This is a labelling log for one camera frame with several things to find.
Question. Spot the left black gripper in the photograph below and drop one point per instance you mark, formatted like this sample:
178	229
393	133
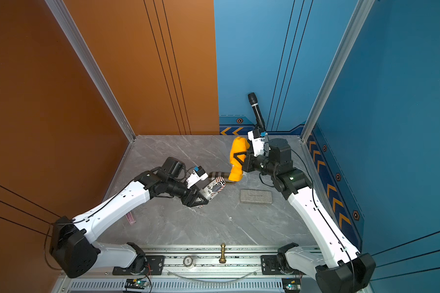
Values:
192	202

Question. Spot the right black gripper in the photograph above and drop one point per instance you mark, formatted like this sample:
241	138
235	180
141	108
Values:
249	163

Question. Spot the orange fluffy cloth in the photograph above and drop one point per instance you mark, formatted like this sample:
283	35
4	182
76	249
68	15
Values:
239	143

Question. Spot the newspaper print eyeglass case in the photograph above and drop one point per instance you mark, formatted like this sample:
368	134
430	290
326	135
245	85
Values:
213	188

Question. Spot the plaid eyeglass case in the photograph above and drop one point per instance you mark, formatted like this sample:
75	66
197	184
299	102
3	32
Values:
223	175

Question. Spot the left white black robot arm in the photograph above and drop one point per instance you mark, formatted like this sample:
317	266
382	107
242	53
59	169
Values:
74	245

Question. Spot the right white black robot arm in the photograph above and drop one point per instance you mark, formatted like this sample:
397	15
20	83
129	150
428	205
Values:
341	268

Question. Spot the grey rectangular eyeglass case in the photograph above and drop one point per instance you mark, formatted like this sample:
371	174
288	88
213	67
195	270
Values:
250	196

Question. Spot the black microphone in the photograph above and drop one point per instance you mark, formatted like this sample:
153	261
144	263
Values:
256	109

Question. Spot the silver tape roll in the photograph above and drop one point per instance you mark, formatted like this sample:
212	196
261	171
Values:
188	262

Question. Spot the wooden stick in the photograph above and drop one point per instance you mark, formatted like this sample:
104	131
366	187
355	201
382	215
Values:
130	218

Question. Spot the brass chess piece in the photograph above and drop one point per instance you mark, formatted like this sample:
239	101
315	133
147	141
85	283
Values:
222	259

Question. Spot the left green circuit board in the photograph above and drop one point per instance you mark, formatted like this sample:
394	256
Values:
137	284

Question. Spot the green circuit board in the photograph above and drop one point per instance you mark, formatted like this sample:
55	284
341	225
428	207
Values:
291	285
137	284

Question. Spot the right green circuit board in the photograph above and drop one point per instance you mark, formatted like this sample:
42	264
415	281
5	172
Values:
291	285

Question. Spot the aluminium front rail frame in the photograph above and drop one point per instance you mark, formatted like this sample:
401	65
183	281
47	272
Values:
241	274

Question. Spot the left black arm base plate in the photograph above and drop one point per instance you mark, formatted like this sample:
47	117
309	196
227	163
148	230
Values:
149	265

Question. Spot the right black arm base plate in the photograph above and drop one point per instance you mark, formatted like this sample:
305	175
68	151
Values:
271	266

